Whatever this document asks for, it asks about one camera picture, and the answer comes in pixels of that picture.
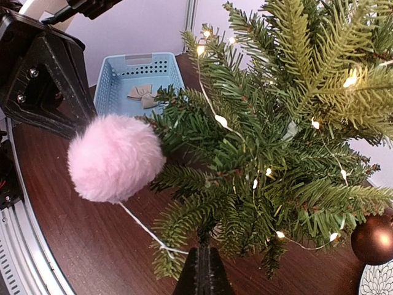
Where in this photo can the light blue plastic basket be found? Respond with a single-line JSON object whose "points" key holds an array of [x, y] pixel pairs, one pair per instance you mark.
{"points": [[122, 75]]}

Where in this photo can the dark red bauble ornament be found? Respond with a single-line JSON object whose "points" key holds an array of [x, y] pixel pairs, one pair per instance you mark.
{"points": [[371, 241]]}

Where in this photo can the beige fabric bow ornament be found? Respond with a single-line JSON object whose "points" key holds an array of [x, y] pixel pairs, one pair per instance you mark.
{"points": [[144, 94]]}

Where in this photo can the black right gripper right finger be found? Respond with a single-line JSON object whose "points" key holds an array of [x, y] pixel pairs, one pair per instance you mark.
{"points": [[215, 276]]}

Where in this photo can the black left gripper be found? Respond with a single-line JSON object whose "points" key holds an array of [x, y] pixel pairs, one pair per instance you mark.
{"points": [[43, 76]]}

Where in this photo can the small green christmas tree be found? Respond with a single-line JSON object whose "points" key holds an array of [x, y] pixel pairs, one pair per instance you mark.
{"points": [[260, 152]]}

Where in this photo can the pink pompom ornament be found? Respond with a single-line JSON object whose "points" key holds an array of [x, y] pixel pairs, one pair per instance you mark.
{"points": [[114, 158]]}

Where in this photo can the aluminium front rail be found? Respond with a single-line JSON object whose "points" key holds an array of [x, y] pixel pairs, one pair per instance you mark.
{"points": [[27, 263]]}

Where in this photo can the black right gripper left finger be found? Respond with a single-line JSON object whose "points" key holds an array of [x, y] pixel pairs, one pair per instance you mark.
{"points": [[190, 280]]}

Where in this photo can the left aluminium frame post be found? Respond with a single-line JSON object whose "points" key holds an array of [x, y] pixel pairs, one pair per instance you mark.
{"points": [[190, 14]]}

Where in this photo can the floral patterned ceramic plate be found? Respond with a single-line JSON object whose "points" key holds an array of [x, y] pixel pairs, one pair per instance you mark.
{"points": [[377, 280]]}

